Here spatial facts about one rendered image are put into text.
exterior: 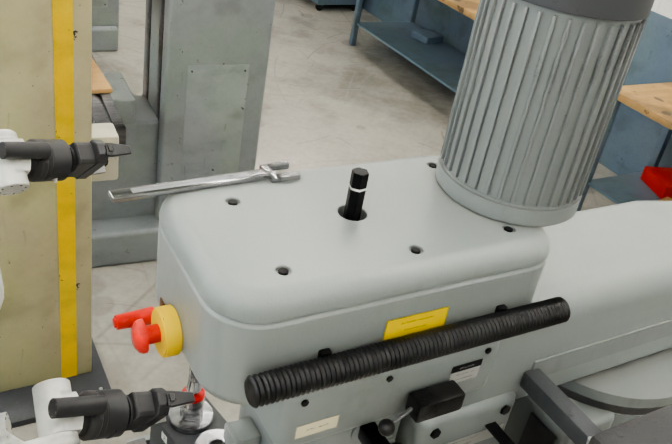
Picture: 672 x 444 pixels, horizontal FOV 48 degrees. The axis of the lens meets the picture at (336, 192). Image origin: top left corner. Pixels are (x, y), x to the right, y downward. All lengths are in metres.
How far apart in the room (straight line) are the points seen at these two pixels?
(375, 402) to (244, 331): 0.26
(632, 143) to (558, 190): 5.03
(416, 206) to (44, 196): 2.00
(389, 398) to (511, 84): 0.42
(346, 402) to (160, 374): 2.48
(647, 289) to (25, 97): 1.98
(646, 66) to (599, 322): 4.76
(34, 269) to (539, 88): 2.34
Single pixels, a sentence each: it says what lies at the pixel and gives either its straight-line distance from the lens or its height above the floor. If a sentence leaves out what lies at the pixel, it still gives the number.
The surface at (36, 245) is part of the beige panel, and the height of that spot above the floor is 0.70.
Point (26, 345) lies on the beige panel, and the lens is 3.20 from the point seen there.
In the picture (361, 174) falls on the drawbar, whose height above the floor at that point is 1.95.
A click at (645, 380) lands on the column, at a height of 1.56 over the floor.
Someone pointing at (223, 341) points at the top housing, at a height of 1.83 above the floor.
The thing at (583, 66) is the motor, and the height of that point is 2.11.
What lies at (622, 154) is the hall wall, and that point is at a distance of 6.09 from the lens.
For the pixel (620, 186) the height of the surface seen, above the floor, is 0.23.
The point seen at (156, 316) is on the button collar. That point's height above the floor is 1.78.
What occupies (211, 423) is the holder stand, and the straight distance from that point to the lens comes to 1.67.
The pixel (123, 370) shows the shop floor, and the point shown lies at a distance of 3.43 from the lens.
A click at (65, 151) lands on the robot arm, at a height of 1.58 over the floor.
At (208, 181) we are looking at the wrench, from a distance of 0.95.
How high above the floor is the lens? 2.37
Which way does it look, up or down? 29 degrees down
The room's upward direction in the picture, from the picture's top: 10 degrees clockwise
